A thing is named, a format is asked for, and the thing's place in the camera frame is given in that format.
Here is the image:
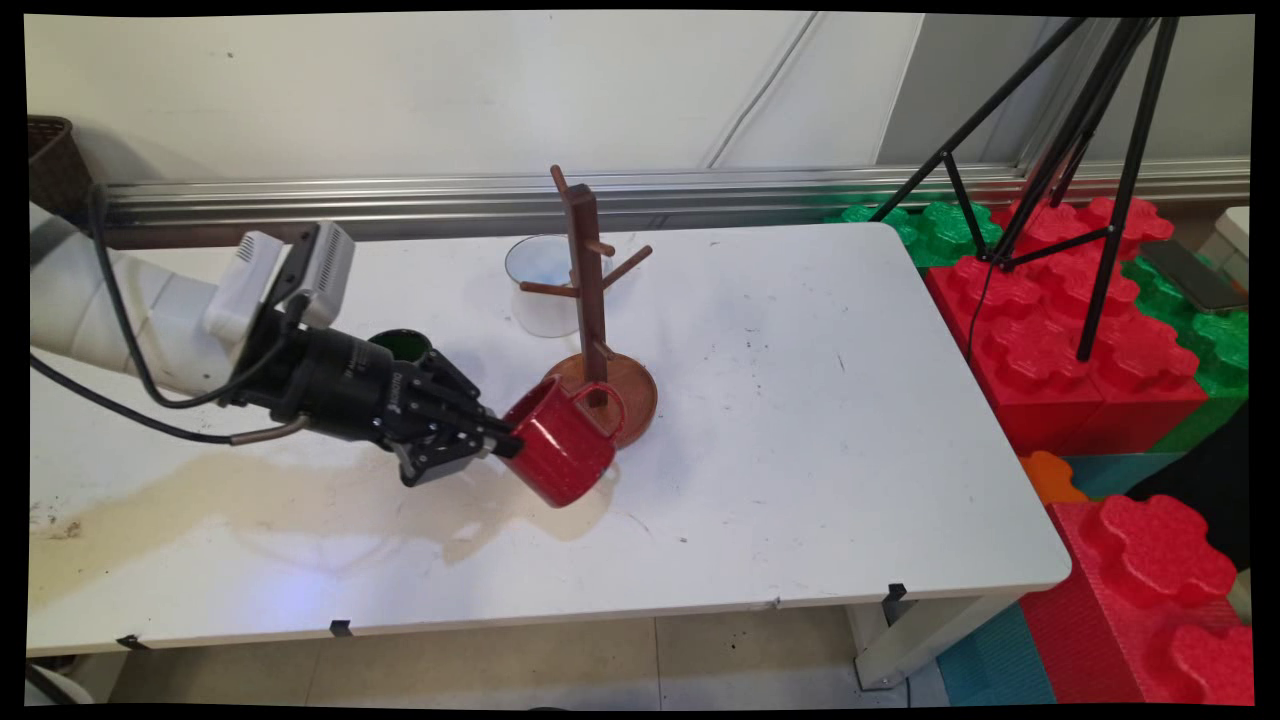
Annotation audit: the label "orange foam piece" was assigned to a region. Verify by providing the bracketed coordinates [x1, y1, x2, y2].
[1020, 450, 1090, 506]

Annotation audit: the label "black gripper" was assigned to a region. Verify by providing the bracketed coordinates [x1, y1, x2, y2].
[230, 322, 525, 489]

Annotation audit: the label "white enamel mug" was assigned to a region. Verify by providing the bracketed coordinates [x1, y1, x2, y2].
[504, 234, 612, 339]

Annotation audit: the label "green foam block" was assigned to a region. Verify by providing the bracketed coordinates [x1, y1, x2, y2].
[825, 200, 1005, 269]
[1122, 254, 1251, 456]

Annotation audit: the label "black tripod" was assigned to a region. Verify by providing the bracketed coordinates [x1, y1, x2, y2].
[868, 15, 1181, 363]

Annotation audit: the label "dark wicker basket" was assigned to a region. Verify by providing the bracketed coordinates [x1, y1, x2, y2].
[28, 115, 97, 221]

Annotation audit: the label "thin black tripod cable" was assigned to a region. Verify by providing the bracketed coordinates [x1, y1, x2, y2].
[964, 262, 993, 363]

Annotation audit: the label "teal foam mat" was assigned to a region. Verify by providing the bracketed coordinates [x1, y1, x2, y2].
[935, 600, 1057, 706]

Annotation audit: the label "silver metal wall rail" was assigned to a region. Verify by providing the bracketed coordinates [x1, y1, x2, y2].
[100, 158, 1251, 249]

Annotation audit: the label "large red foam block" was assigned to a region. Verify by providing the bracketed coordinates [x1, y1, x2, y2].
[925, 196, 1210, 457]

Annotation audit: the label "dark green mug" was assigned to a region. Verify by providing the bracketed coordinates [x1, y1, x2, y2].
[367, 328, 434, 364]

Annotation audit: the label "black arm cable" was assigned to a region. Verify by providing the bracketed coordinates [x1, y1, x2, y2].
[30, 183, 311, 447]

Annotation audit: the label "brown wooden mug tree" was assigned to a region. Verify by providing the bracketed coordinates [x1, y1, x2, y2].
[518, 165, 660, 450]

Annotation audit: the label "red foam block flower studs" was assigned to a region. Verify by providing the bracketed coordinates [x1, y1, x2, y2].
[1020, 494, 1255, 706]

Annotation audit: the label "red enamel mug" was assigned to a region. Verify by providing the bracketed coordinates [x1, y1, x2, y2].
[499, 375, 627, 509]

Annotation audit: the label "white table leg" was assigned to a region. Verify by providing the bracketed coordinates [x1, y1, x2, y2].
[848, 590, 1023, 691]

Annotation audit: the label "white grey wrist camera box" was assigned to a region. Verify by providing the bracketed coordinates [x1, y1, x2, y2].
[203, 221, 357, 347]

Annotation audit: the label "white wall cable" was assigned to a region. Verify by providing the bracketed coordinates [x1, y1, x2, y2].
[705, 12, 823, 170]

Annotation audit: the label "black smartphone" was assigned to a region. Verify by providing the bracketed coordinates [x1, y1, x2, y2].
[1138, 238, 1247, 313]

